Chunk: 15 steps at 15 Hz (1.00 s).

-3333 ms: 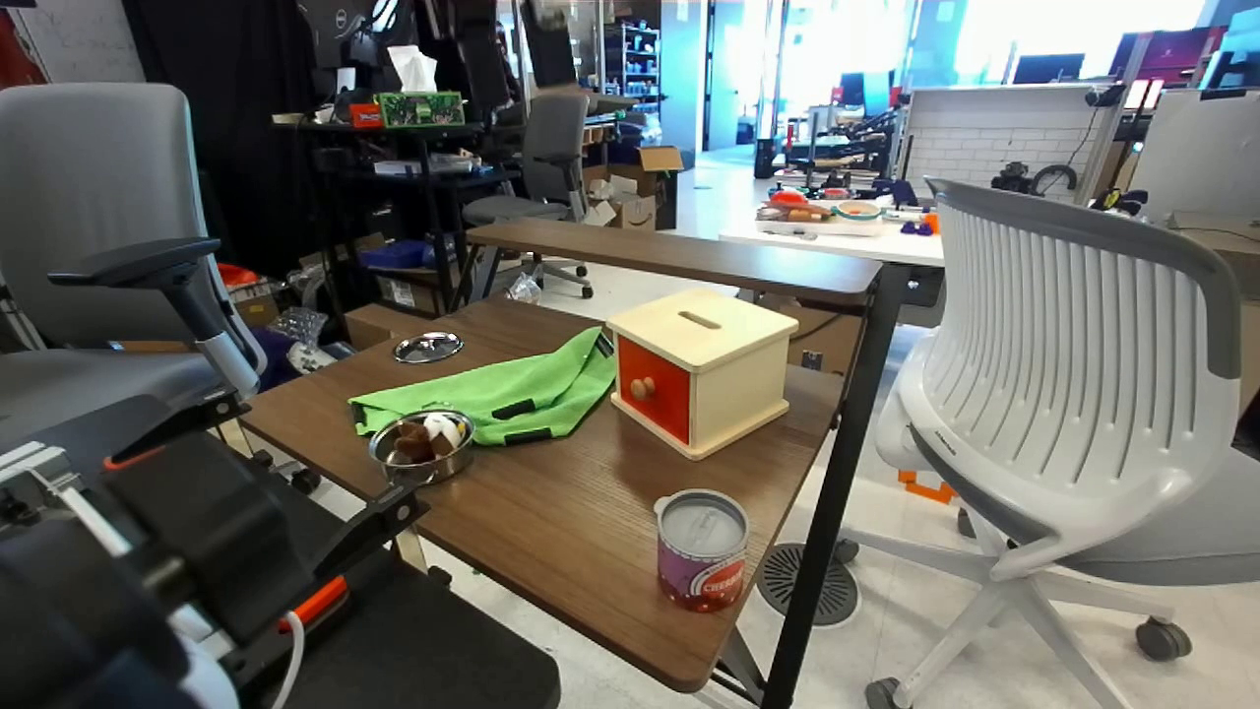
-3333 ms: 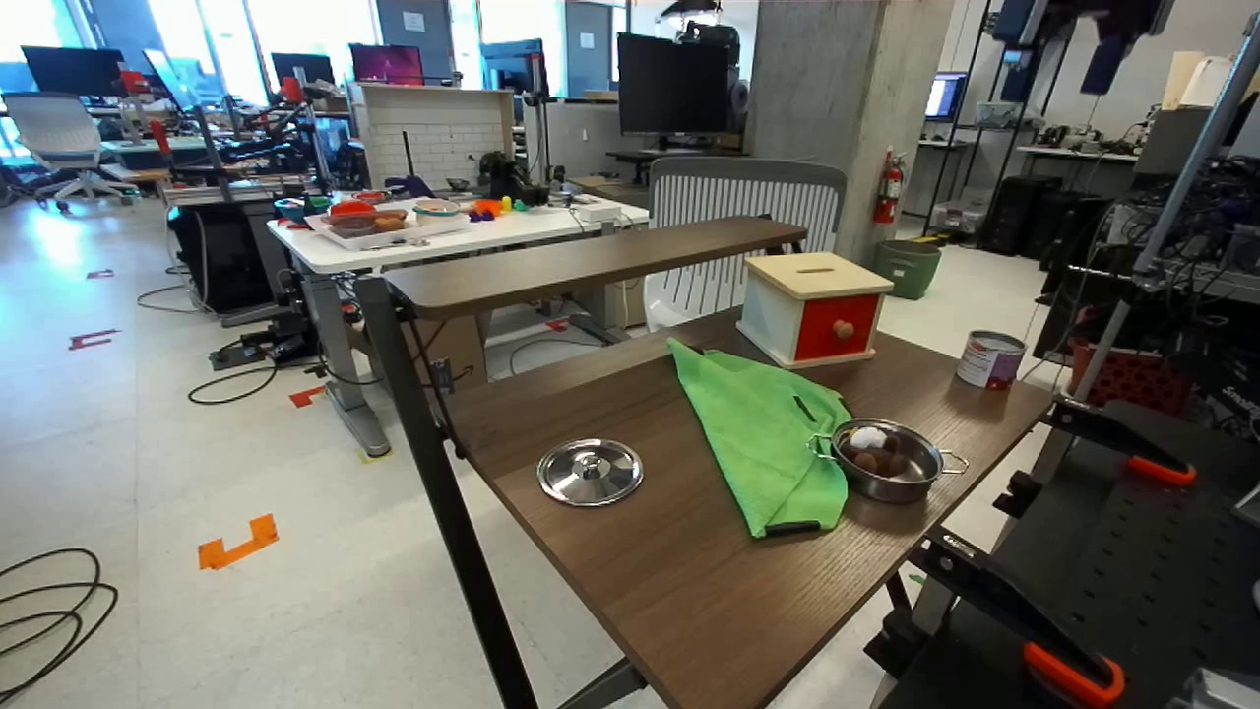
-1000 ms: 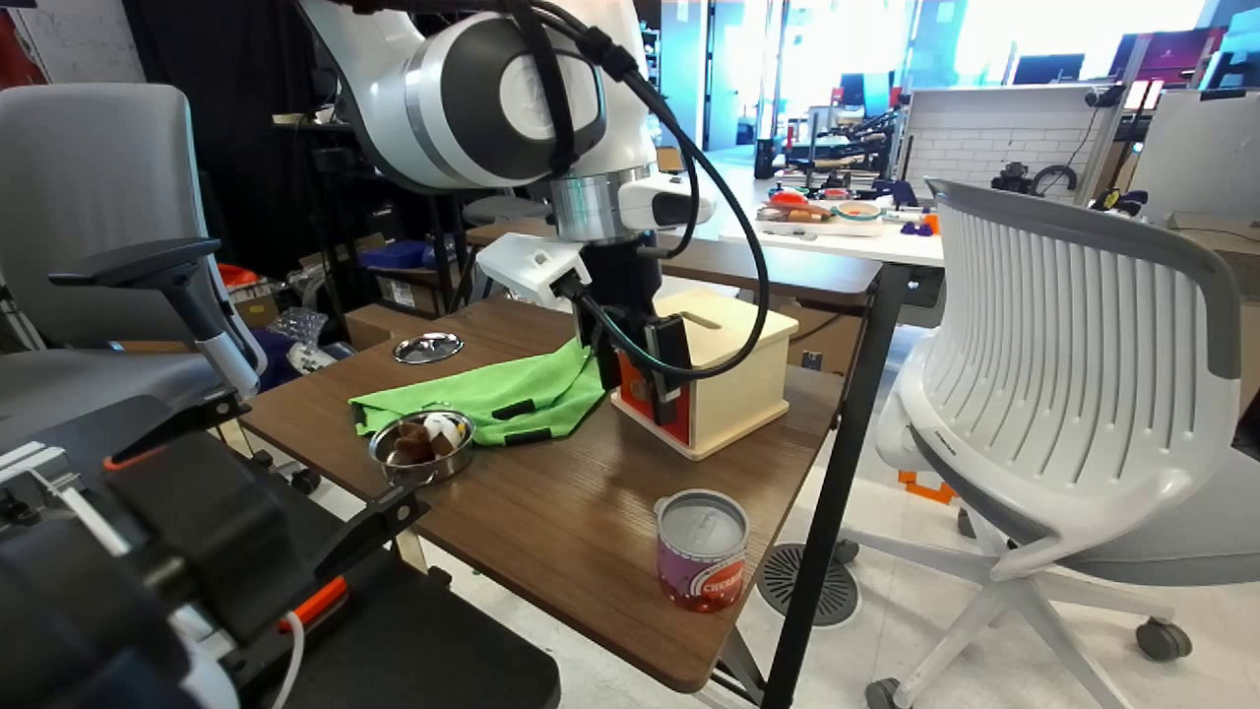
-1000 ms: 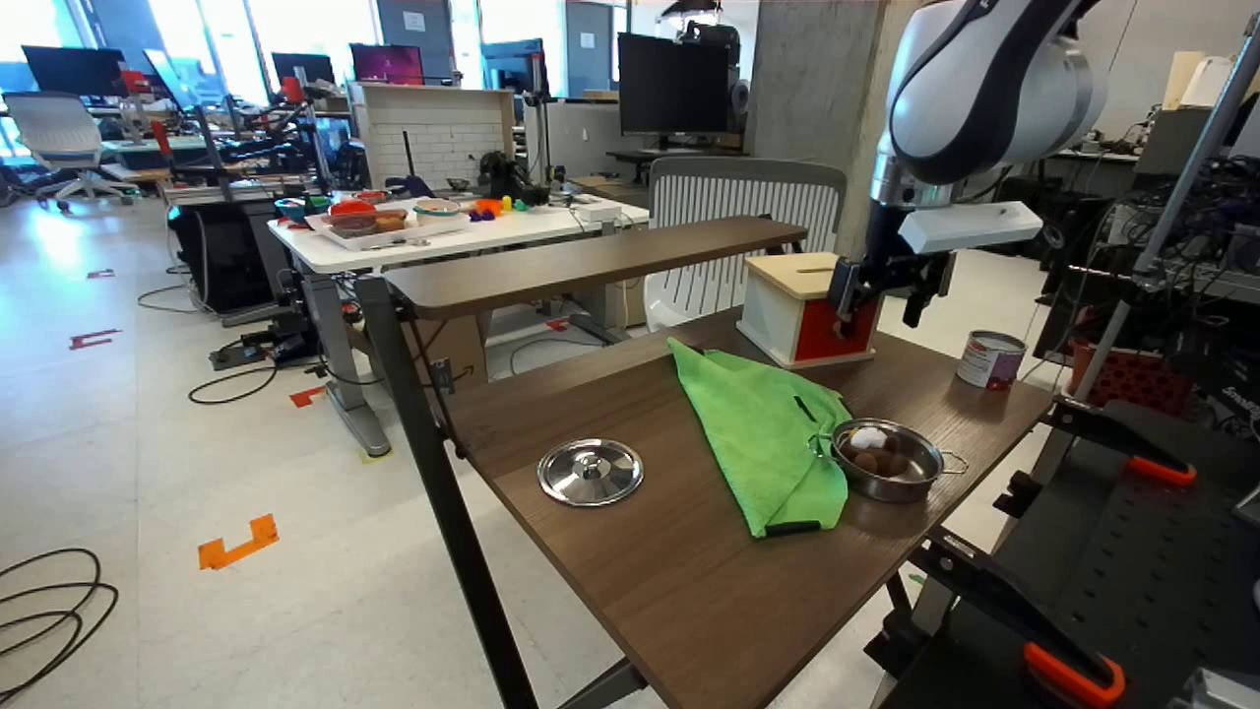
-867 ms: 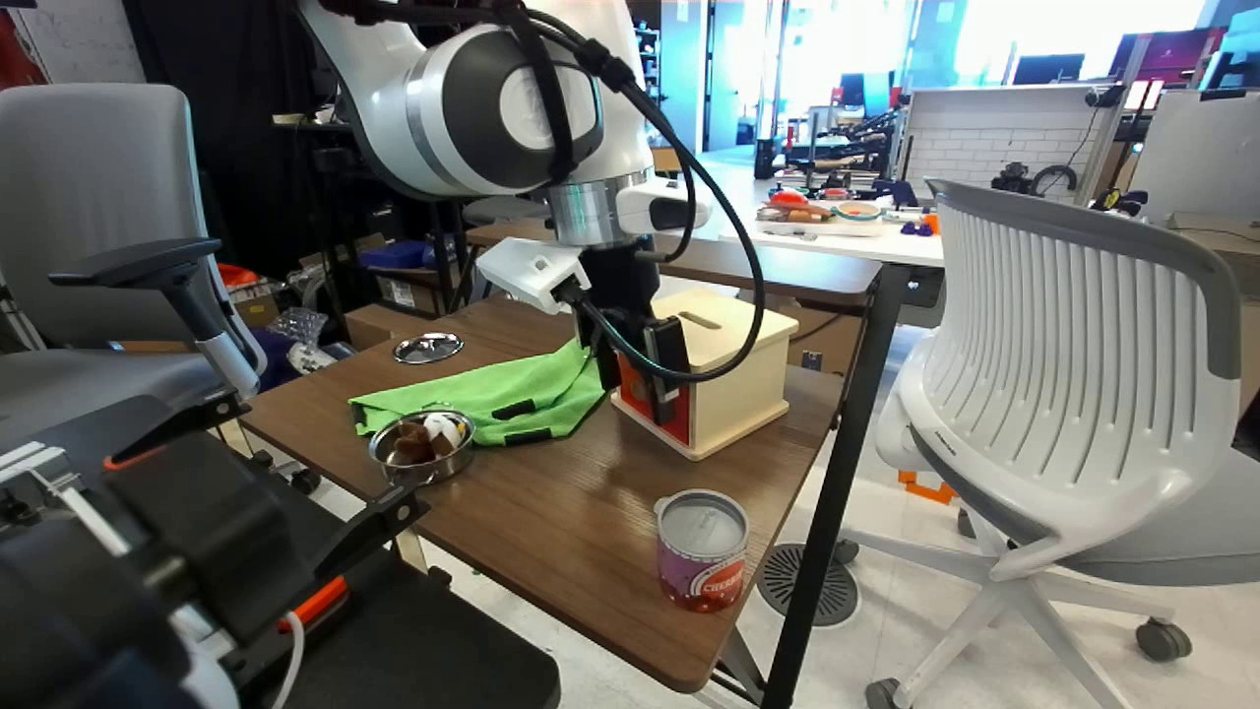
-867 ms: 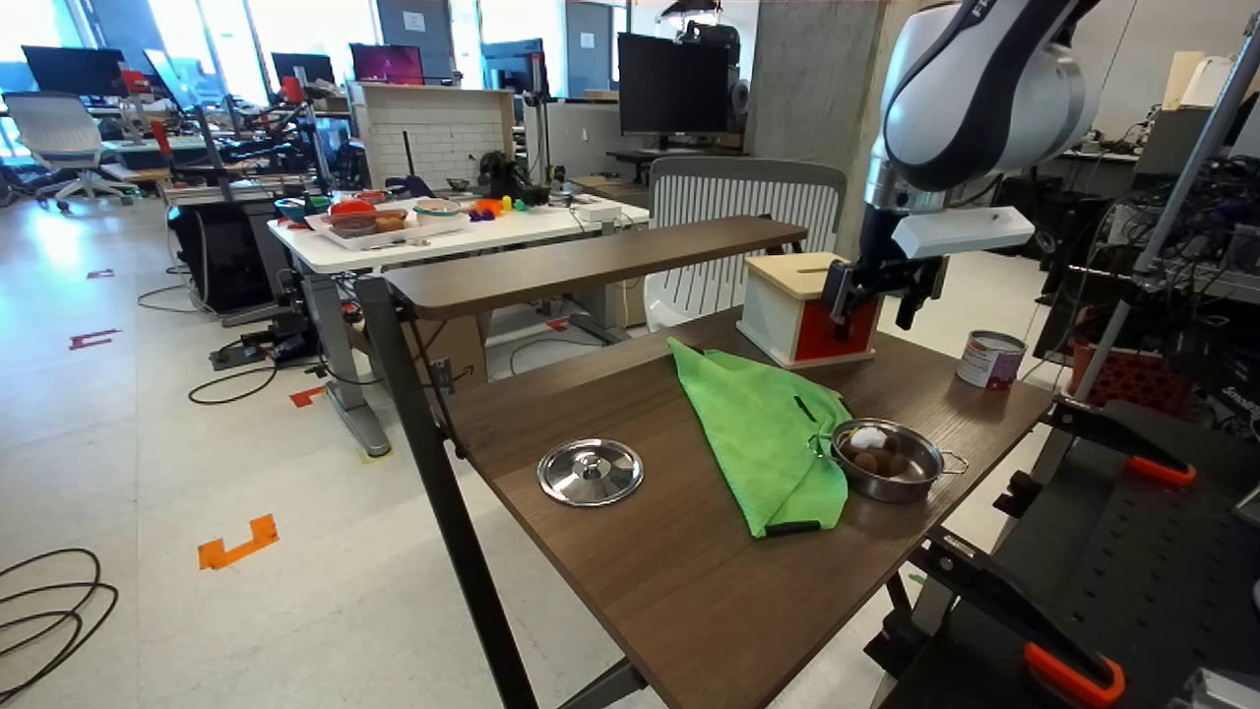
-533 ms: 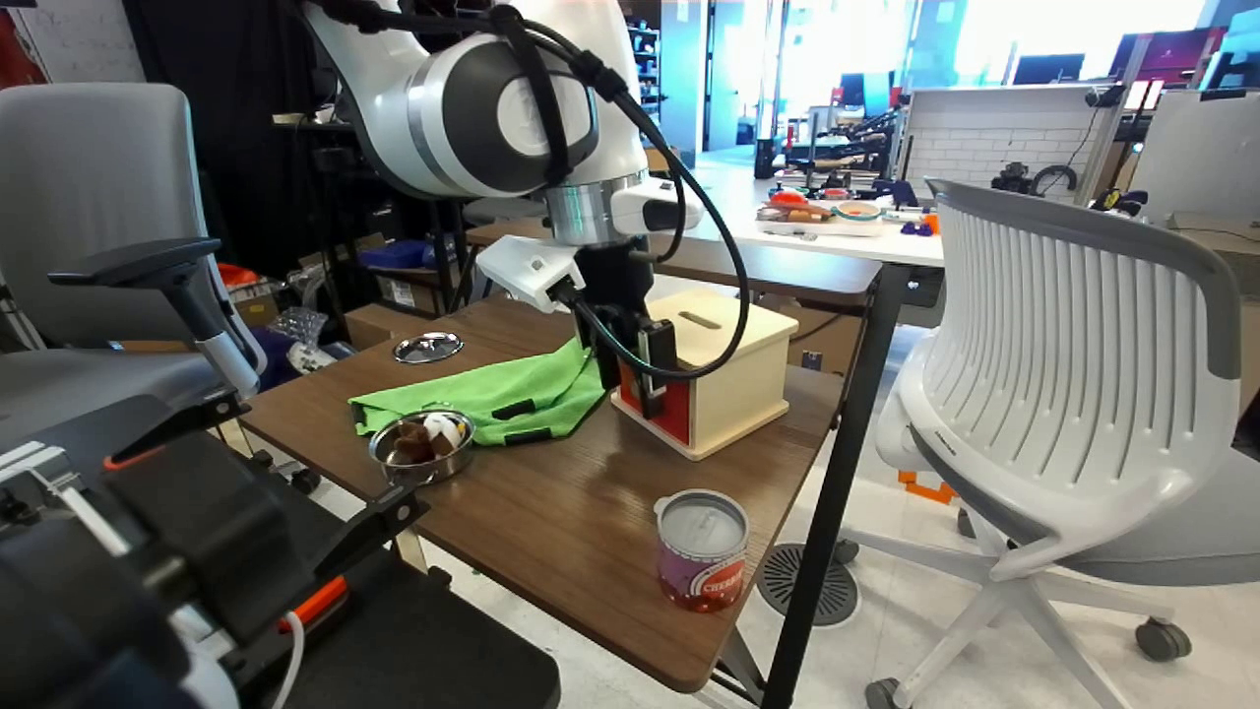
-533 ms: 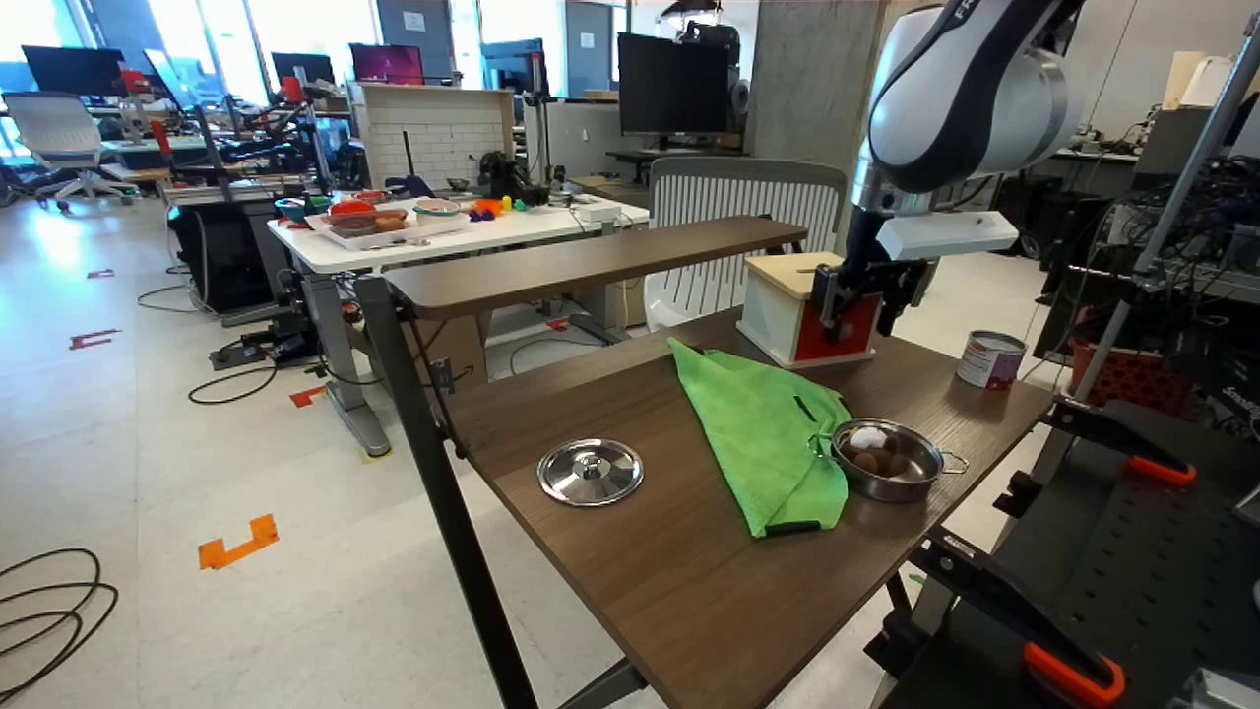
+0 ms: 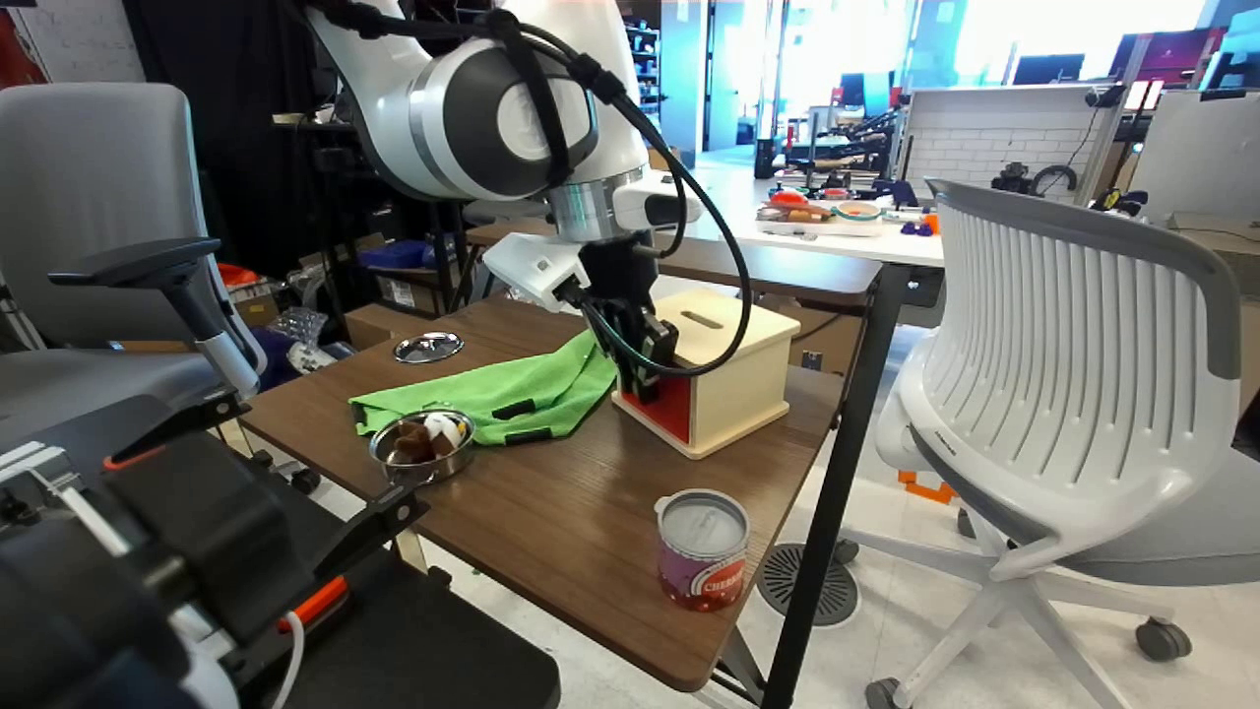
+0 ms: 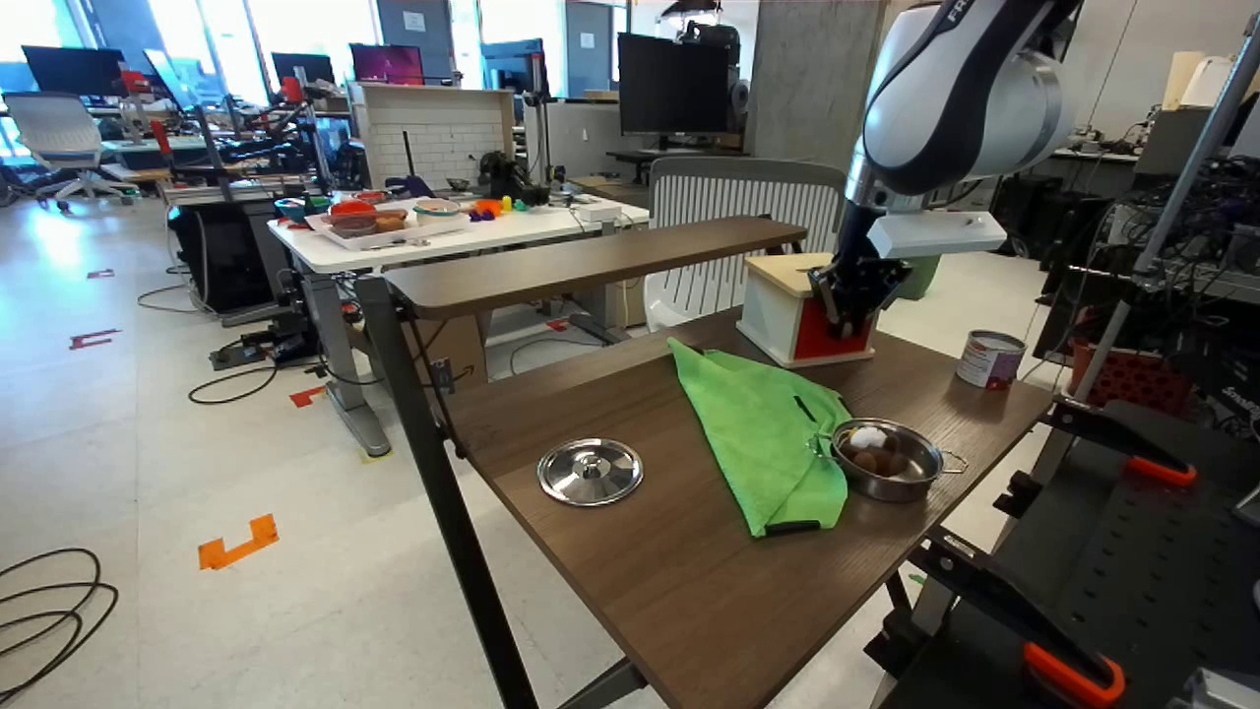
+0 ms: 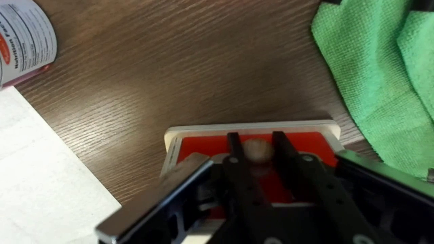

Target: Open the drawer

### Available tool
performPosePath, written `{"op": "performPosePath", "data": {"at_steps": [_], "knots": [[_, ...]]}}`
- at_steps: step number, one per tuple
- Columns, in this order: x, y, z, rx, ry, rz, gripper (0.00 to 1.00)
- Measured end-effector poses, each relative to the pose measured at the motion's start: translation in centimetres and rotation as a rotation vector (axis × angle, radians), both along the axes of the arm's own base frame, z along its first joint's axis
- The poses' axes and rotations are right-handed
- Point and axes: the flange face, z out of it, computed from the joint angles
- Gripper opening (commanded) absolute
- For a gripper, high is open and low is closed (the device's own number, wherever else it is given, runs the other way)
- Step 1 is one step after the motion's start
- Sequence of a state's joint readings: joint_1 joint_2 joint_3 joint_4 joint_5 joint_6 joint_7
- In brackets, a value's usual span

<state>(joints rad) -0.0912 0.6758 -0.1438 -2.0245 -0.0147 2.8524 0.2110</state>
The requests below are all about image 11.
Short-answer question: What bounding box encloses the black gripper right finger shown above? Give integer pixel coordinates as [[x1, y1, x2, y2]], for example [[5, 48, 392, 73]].
[[271, 130, 383, 244]]

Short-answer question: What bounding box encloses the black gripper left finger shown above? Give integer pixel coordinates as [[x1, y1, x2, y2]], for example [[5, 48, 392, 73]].
[[207, 130, 278, 244]]

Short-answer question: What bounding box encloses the green microfibre cloth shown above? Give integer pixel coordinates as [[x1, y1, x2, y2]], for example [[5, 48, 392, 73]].
[[309, 0, 434, 180]]

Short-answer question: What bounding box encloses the tin can purple label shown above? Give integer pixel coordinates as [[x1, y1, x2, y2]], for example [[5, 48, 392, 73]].
[[0, 0, 58, 90]]

